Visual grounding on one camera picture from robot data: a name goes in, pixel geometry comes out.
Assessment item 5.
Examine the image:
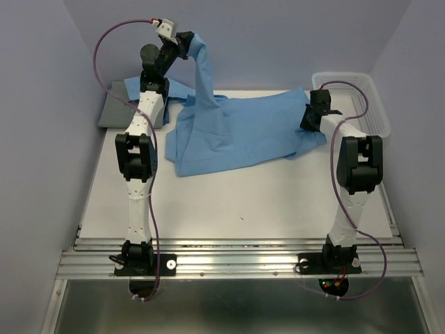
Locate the aluminium rail frame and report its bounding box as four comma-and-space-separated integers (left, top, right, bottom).
57, 142, 427, 281

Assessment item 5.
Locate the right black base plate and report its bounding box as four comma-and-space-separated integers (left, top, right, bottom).
297, 253, 362, 275

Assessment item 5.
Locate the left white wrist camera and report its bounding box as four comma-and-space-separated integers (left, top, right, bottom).
151, 18, 176, 40

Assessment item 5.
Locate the white plastic basket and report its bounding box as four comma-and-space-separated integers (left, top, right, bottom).
311, 72, 391, 138

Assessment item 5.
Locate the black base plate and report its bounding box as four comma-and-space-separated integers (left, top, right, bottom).
109, 253, 177, 278
297, 253, 362, 275

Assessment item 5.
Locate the folded grey shirt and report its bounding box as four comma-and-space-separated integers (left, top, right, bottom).
98, 81, 165, 136

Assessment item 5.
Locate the blue long sleeve shirt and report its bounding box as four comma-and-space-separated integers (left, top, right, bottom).
123, 33, 327, 178

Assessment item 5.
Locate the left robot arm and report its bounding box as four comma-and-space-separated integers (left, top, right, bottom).
109, 31, 194, 276

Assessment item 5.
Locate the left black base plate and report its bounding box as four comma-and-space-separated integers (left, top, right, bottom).
109, 253, 177, 278

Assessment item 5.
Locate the folded blue checkered shirt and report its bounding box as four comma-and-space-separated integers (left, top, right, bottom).
162, 97, 170, 125

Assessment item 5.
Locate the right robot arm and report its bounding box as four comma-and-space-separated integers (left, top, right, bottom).
296, 88, 383, 275

